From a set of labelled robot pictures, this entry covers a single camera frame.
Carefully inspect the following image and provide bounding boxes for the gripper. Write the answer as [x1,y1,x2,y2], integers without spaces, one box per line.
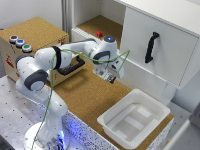
[99,59,126,80]

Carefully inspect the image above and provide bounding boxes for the white plastic box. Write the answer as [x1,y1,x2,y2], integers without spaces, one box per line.
[96,88,172,150]

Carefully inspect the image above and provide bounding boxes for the wooden drawer box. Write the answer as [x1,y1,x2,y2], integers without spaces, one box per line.
[0,16,86,88]

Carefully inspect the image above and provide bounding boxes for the white cabinet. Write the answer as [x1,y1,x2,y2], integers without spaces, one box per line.
[63,0,200,108]

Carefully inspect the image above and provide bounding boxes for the white sliding door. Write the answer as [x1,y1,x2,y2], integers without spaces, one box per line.
[119,6,200,90]

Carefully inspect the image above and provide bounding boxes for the green button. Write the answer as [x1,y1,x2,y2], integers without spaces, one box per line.
[21,43,33,54]

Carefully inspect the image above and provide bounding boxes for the blue button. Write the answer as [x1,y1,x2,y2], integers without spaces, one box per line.
[15,38,26,48]

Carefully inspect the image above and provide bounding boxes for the red button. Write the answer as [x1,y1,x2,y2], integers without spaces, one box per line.
[8,34,19,44]

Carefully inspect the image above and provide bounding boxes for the black door handle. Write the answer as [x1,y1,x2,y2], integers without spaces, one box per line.
[144,31,161,65]

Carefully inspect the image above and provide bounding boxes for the black drawer handle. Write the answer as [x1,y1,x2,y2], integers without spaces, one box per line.
[57,55,86,77]

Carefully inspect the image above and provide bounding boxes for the green cable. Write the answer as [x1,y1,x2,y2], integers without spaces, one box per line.
[31,48,131,150]

